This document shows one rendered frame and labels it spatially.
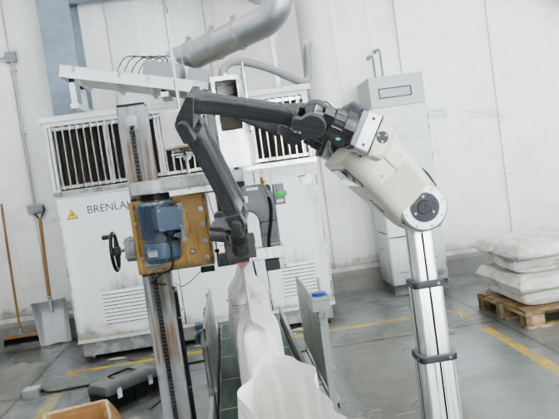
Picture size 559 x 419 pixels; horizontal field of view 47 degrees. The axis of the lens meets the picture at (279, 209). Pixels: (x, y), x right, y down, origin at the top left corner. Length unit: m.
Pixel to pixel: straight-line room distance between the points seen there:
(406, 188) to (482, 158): 5.29
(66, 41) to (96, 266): 2.25
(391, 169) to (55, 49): 5.02
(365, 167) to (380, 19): 5.26
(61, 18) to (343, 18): 2.83
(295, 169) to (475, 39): 2.84
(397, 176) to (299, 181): 3.53
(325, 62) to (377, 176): 4.01
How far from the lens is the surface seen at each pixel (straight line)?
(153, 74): 5.33
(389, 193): 2.05
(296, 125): 1.85
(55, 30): 6.70
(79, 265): 5.68
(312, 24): 6.02
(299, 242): 5.57
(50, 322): 6.90
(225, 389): 3.23
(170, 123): 2.60
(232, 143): 5.01
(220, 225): 2.16
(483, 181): 7.36
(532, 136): 7.60
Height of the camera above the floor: 1.38
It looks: 3 degrees down
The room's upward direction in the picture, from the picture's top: 8 degrees counter-clockwise
